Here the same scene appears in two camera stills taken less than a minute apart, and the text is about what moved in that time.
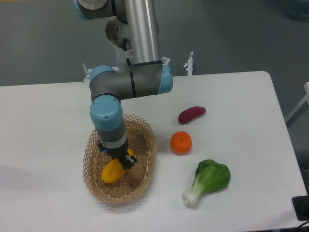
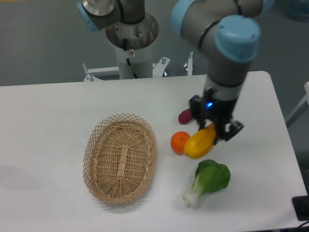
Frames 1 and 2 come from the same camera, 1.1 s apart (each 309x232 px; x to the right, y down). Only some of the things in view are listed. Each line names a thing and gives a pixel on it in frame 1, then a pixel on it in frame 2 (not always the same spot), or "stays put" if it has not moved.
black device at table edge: [301, 205] stays put
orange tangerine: [181, 143] stays put
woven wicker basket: [140, 138] stays put
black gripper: [119, 153] to [219, 111]
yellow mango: [114, 169] to [200, 142]
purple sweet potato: [190, 113] stays put
